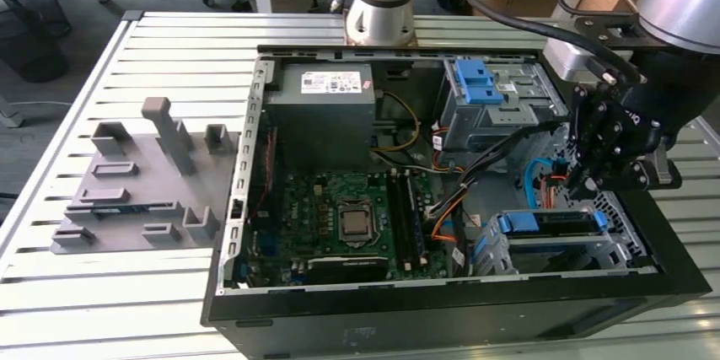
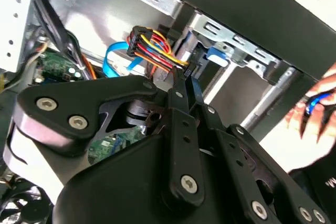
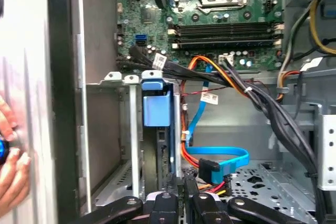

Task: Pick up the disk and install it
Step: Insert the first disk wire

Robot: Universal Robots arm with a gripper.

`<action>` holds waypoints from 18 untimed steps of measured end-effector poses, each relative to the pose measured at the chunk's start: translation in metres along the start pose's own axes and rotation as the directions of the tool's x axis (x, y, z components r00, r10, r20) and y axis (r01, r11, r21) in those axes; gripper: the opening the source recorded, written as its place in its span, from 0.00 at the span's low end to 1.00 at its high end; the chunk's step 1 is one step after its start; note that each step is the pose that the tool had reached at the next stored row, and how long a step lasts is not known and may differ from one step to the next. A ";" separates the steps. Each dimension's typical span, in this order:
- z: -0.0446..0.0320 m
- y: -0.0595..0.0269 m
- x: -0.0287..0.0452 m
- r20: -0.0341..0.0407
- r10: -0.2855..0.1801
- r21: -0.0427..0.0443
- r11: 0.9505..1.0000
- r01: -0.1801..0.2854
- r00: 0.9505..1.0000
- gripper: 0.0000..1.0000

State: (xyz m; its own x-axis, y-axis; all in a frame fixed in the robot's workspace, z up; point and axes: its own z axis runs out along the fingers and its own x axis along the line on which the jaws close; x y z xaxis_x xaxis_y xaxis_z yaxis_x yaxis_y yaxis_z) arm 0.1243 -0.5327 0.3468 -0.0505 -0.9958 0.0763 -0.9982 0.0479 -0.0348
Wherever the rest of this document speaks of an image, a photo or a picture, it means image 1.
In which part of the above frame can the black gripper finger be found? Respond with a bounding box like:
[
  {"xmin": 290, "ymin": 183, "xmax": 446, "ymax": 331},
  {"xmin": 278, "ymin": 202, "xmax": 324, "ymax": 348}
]
[
  {"xmin": 565, "ymin": 84, "xmax": 625, "ymax": 199},
  {"xmin": 578, "ymin": 157, "xmax": 665, "ymax": 200}
]

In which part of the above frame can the orange power wire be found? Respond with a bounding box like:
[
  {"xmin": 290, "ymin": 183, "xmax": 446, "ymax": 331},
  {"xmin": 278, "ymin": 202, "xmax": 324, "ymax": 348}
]
[{"xmin": 538, "ymin": 156, "xmax": 580, "ymax": 209}]

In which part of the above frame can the hard disk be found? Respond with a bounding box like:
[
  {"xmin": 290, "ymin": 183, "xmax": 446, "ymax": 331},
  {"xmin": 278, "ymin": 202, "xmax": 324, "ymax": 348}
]
[{"xmin": 497, "ymin": 207, "xmax": 608, "ymax": 239}]

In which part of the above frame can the silver disk bay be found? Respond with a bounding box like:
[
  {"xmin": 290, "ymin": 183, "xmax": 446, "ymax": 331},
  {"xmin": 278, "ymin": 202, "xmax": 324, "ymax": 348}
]
[{"xmin": 472, "ymin": 207, "xmax": 658, "ymax": 277}]

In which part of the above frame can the silver optical drive cage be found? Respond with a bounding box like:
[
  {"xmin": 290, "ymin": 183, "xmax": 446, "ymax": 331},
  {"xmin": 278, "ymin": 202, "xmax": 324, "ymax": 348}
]
[{"xmin": 437, "ymin": 56, "xmax": 569, "ymax": 153}]

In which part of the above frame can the blue plastic drive latch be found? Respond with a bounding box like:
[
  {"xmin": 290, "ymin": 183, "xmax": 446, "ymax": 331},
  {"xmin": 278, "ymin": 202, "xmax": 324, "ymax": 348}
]
[{"xmin": 454, "ymin": 58, "xmax": 505, "ymax": 105}]

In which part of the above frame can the black RAM slot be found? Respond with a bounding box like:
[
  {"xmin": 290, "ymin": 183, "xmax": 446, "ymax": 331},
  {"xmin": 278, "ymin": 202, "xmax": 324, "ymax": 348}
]
[{"xmin": 385, "ymin": 168, "xmax": 412, "ymax": 272}]

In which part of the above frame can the black CPU socket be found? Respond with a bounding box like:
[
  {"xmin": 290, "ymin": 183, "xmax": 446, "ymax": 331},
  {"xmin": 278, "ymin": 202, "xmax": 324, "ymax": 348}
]
[{"xmin": 334, "ymin": 198, "xmax": 378, "ymax": 250}]

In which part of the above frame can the black open PC case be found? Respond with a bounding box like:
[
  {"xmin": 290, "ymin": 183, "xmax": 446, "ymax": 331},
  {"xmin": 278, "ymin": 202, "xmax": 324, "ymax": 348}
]
[{"xmin": 200, "ymin": 43, "xmax": 710, "ymax": 360}]

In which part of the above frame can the silver CPU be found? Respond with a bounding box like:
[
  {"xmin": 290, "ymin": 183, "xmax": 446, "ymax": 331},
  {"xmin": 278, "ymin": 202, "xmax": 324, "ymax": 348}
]
[{"xmin": 340, "ymin": 210, "xmax": 372, "ymax": 237}]

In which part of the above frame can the grey power supply unit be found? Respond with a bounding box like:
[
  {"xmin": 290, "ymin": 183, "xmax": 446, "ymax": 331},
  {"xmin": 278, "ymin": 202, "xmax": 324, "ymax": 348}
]
[{"xmin": 264, "ymin": 62, "xmax": 377, "ymax": 172}]

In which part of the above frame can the green motherboard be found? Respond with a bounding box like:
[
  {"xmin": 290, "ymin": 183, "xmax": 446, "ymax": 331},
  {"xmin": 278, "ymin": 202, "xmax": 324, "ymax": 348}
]
[{"xmin": 277, "ymin": 168, "xmax": 450, "ymax": 286}]

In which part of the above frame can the black graphics card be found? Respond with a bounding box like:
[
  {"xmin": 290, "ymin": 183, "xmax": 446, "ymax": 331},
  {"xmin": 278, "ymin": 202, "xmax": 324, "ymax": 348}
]
[{"xmin": 302, "ymin": 253, "xmax": 390, "ymax": 285}]

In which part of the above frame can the black case fan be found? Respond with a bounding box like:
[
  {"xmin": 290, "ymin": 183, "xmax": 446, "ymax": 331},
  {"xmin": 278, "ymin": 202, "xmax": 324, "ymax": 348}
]
[{"xmin": 249, "ymin": 123, "xmax": 285, "ymax": 230}]

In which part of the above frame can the grey parts rack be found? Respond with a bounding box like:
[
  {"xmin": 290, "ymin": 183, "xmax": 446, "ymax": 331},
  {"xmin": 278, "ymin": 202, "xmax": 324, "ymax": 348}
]
[{"xmin": 49, "ymin": 96, "xmax": 242, "ymax": 256}]

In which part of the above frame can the blue RAM stick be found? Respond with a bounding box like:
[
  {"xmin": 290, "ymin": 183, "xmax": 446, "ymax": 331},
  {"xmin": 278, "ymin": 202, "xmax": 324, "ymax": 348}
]
[{"xmin": 89, "ymin": 204, "xmax": 153, "ymax": 216}]

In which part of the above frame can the black mesh wastebasket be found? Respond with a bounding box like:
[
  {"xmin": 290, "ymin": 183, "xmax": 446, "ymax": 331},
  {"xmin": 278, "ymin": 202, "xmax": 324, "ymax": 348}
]
[{"xmin": 0, "ymin": 0, "xmax": 72, "ymax": 83}]

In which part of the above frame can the grey metal stand foot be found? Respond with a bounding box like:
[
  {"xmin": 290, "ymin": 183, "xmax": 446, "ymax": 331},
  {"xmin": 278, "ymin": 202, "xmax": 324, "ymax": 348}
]
[{"xmin": 0, "ymin": 94, "xmax": 26, "ymax": 128}]

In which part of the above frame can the black camera bracket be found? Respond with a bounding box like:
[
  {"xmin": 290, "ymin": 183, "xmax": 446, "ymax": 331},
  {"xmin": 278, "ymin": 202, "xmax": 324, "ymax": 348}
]
[{"xmin": 572, "ymin": 13, "xmax": 680, "ymax": 52}]

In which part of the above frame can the blue data wire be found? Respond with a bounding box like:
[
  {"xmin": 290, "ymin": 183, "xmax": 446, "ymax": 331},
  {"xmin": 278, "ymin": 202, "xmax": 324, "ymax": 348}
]
[{"xmin": 521, "ymin": 156, "xmax": 564, "ymax": 209}]

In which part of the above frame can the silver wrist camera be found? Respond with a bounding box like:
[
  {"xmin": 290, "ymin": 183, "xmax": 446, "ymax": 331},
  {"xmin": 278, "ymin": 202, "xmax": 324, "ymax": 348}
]
[{"xmin": 542, "ymin": 37, "xmax": 598, "ymax": 83}]

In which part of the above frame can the black cable bundle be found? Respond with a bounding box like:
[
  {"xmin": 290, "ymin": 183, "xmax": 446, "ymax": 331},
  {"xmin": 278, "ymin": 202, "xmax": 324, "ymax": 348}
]
[{"xmin": 449, "ymin": 121, "xmax": 569, "ymax": 277}]

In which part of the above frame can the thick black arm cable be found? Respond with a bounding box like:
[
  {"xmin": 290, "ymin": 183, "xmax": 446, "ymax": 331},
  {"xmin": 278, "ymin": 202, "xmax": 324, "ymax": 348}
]
[{"xmin": 460, "ymin": 0, "xmax": 648, "ymax": 85}]

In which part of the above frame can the yellow wire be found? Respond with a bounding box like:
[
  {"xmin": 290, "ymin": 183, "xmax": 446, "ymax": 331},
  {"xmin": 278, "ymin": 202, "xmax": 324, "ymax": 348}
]
[{"xmin": 370, "ymin": 90, "xmax": 421, "ymax": 153}]

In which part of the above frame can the orange flat wire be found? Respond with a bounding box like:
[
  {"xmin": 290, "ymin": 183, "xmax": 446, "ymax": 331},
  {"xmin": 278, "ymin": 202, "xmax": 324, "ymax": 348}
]
[{"xmin": 428, "ymin": 201, "xmax": 472, "ymax": 244}]

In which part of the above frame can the red twisted fan wire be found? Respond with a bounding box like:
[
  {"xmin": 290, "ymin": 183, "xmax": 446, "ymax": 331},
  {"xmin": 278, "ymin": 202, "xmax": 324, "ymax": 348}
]
[{"xmin": 252, "ymin": 126, "xmax": 277, "ymax": 218}]

